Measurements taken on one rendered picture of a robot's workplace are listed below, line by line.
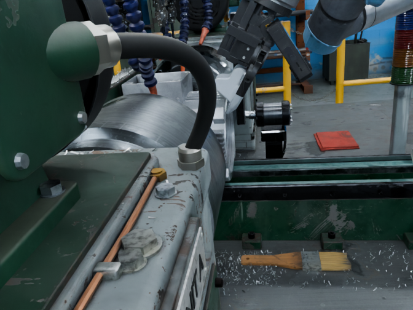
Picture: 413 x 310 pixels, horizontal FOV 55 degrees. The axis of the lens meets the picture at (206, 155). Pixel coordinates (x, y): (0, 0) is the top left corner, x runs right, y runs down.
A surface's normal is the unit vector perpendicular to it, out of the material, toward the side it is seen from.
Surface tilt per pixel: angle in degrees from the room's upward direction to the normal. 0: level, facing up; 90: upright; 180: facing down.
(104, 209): 0
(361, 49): 90
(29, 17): 90
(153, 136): 32
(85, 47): 81
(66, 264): 0
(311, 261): 0
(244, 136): 90
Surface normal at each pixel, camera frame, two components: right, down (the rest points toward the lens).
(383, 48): -0.05, 0.38
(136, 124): 0.20, -0.89
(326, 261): -0.09, -0.91
